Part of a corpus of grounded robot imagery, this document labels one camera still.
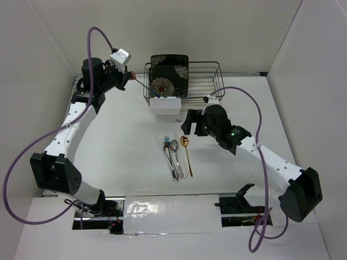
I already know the rear black floral plate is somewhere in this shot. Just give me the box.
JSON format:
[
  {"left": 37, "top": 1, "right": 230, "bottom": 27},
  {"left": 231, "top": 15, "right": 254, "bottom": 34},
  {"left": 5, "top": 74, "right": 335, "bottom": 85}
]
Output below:
[{"left": 150, "top": 54, "right": 189, "bottom": 67}]

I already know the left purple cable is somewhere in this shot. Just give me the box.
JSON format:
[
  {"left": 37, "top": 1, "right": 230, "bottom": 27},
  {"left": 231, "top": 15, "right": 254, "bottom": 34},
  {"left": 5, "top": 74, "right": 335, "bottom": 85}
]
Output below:
[{"left": 4, "top": 27, "right": 116, "bottom": 225}]

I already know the blue handled utensil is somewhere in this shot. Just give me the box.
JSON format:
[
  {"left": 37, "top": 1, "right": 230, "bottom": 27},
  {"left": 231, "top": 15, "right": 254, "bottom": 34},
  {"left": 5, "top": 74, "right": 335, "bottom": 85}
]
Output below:
[{"left": 130, "top": 71, "right": 160, "bottom": 98}]

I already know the white cutlery caddy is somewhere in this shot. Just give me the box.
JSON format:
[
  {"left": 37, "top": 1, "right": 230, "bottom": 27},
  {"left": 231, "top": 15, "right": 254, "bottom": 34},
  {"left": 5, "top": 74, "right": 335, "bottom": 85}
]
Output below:
[{"left": 149, "top": 96, "right": 182, "bottom": 116}]

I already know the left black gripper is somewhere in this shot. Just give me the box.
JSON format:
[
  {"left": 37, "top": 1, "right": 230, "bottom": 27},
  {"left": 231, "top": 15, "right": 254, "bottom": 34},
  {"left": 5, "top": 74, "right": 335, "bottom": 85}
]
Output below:
[{"left": 98, "top": 60, "right": 132, "bottom": 93}]

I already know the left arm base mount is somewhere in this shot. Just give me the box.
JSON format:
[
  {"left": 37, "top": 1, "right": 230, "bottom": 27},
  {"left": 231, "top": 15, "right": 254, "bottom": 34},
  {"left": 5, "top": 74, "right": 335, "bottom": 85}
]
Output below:
[{"left": 72, "top": 197, "right": 125, "bottom": 235}]

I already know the blue fork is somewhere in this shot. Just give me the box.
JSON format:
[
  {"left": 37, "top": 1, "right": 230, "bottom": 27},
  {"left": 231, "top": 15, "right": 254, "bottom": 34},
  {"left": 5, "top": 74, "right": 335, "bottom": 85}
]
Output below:
[{"left": 163, "top": 136, "right": 178, "bottom": 181}]

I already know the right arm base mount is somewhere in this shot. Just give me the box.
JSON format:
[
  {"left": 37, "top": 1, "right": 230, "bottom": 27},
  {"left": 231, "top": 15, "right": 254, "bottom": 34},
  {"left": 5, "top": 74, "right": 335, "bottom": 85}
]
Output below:
[{"left": 214, "top": 184, "right": 265, "bottom": 227}]

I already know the black floral plate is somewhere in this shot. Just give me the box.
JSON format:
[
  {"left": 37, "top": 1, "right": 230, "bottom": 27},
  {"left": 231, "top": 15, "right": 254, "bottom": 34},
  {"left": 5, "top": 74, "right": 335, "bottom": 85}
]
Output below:
[
  {"left": 150, "top": 54, "right": 189, "bottom": 67},
  {"left": 148, "top": 65, "right": 189, "bottom": 98}
]

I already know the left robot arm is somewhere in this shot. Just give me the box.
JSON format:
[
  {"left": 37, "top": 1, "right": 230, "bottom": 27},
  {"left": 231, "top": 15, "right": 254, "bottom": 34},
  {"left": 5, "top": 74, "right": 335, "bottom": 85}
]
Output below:
[{"left": 30, "top": 55, "right": 132, "bottom": 216}]

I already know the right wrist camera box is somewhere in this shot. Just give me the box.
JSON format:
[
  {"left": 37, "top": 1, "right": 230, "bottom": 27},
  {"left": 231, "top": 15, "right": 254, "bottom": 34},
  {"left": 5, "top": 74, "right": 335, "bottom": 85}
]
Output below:
[{"left": 203, "top": 95, "right": 220, "bottom": 109}]

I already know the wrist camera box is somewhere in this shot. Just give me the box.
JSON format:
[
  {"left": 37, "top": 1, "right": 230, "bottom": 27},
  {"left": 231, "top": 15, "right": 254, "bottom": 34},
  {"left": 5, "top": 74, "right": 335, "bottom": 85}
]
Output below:
[
  {"left": 203, "top": 95, "right": 220, "bottom": 109},
  {"left": 110, "top": 49, "right": 132, "bottom": 66}
]

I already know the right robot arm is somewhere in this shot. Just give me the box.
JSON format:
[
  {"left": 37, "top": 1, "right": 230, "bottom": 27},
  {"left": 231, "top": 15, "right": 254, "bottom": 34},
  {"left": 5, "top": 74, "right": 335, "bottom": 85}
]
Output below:
[{"left": 181, "top": 105, "right": 323, "bottom": 223}]

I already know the gold spoon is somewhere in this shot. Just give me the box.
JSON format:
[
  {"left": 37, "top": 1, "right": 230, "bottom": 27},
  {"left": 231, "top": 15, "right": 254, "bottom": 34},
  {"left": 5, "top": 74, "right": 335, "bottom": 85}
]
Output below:
[{"left": 180, "top": 135, "right": 193, "bottom": 177}]

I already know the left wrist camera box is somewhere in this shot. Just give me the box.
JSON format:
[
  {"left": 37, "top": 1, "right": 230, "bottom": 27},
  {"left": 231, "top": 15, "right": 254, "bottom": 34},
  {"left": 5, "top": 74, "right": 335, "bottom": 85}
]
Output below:
[{"left": 110, "top": 49, "right": 132, "bottom": 66}]

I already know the front black floral plate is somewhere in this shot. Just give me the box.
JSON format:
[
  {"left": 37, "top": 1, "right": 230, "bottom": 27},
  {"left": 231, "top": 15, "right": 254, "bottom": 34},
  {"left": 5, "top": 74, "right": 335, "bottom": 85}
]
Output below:
[{"left": 148, "top": 65, "right": 189, "bottom": 98}]

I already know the grey wire dish rack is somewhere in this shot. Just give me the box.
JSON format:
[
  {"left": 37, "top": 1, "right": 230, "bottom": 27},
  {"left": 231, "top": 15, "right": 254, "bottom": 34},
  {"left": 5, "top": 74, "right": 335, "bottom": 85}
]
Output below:
[{"left": 143, "top": 61, "right": 225, "bottom": 108}]

